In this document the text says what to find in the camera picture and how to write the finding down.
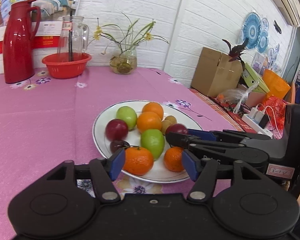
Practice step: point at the black stirring rod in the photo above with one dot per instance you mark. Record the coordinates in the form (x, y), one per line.
(70, 42)

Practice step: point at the cardboard box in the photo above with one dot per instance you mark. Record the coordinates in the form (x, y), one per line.
(212, 75)

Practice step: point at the black wall fixture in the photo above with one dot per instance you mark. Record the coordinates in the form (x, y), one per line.
(278, 27)

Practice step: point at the red plastic basin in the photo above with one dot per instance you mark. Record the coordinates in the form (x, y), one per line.
(65, 68)

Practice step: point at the orange bag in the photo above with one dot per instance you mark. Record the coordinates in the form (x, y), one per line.
(276, 85)

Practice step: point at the black charger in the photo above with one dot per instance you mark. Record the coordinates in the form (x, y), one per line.
(264, 122)

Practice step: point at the red thermos jug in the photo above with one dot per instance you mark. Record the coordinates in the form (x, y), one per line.
(17, 50)

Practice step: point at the pink box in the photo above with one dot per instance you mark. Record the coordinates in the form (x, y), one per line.
(255, 98)

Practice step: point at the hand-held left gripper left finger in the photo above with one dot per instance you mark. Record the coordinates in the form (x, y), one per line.
(117, 163)

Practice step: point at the yellow flowering plant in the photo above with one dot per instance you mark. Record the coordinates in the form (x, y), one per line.
(98, 33)

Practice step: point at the glass vase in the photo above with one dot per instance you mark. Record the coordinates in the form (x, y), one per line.
(123, 65)

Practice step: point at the tangerine with stem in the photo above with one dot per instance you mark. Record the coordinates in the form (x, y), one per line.
(138, 161)

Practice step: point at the large blue patterned wall plate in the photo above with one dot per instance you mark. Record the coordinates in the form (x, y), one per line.
(251, 30)

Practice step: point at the clear plastic bag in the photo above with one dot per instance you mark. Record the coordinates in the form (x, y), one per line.
(232, 95)

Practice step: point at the dark purple plum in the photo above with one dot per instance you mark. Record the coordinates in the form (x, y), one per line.
(117, 145)

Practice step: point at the glass pitcher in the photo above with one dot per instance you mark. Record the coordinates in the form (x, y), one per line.
(77, 37)

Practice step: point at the small blue patterned wall plate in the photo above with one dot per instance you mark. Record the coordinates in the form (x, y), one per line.
(265, 24)
(263, 42)

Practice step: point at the white plate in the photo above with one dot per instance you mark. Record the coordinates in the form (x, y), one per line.
(133, 135)

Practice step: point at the orange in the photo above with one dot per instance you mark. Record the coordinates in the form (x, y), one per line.
(172, 158)
(148, 122)
(153, 110)

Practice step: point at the green box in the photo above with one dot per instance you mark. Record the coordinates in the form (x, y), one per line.
(252, 76)

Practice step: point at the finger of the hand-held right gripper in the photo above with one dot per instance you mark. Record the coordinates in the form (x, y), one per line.
(205, 135)
(180, 140)

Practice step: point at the white power strip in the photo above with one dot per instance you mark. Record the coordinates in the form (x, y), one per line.
(247, 120)

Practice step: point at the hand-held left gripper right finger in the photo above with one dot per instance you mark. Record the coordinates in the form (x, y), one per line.
(190, 166)

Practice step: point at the pink floral tablecloth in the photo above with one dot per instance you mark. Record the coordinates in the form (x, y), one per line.
(40, 117)

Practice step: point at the large red plum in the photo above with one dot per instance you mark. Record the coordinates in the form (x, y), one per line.
(116, 130)

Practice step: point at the purple leaf plant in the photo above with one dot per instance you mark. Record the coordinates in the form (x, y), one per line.
(236, 51)

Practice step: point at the red patterned bag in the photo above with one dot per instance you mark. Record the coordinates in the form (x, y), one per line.
(275, 105)

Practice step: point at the green apple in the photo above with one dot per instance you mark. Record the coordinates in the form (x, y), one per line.
(126, 117)
(152, 142)

